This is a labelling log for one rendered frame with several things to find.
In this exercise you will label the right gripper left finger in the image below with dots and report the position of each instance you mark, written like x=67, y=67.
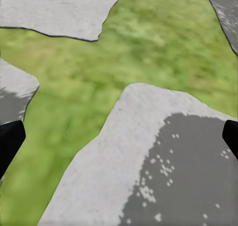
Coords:
x=12, y=135

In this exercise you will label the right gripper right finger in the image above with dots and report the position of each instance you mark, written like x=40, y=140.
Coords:
x=230, y=136

